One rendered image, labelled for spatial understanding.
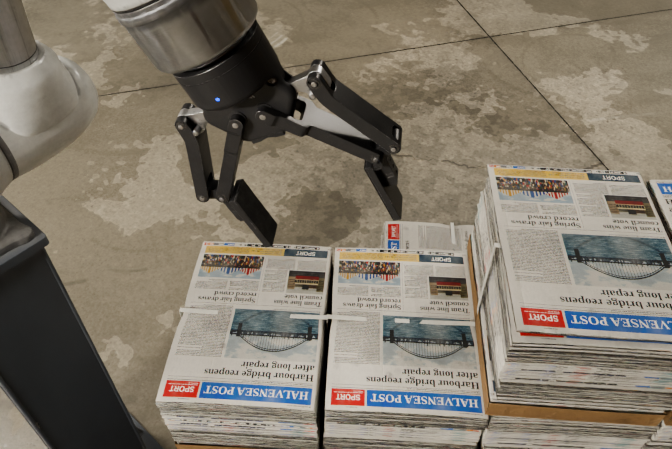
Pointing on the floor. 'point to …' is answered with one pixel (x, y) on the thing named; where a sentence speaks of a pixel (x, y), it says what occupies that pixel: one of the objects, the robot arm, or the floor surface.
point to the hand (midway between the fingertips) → (327, 215)
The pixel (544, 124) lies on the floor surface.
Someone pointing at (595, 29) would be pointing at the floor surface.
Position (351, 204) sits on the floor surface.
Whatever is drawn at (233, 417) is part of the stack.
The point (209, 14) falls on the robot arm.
